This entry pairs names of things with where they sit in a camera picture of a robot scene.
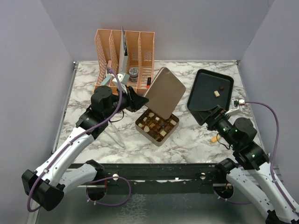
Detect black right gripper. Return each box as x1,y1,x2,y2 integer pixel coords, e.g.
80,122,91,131
191,104,238,148

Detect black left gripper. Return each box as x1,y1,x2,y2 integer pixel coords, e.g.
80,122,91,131
104,84,150,119

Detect rose gold tin lid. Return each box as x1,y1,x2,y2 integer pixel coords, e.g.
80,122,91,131
144,67,185,119

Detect gold chocolate tin box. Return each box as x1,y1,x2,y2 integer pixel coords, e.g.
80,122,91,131
135,109,179,147

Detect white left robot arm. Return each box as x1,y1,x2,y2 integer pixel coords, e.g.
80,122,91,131
21,85,149,211

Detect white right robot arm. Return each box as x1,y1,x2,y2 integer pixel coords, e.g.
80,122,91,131
191,105,299,224

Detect cream square chocolate piece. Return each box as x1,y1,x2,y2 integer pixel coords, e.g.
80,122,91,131
214,91,220,97

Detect tan stick on table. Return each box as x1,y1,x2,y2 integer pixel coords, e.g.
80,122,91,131
211,136,219,143

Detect black orange marker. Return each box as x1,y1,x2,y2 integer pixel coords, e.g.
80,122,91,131
146,77,151,89

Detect small round patterned jar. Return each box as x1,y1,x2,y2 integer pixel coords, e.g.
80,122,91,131
128,67,139,83

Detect black plastic tray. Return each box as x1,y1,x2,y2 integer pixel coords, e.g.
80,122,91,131
187,69,234,111

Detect white upright booklet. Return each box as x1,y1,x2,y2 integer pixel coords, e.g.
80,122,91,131
118,27,128,73

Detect peach plastic desk organizer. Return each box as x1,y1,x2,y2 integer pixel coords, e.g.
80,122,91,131
94,29,155,95

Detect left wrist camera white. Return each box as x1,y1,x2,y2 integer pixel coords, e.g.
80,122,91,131
112,72,130,92

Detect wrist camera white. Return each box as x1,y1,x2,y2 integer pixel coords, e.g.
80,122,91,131
112,72,130,92
226,99,245,117

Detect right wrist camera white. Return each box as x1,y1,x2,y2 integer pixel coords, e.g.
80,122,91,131
226,99,245,117

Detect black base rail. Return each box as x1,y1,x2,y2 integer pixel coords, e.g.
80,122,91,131
84,163,228,195

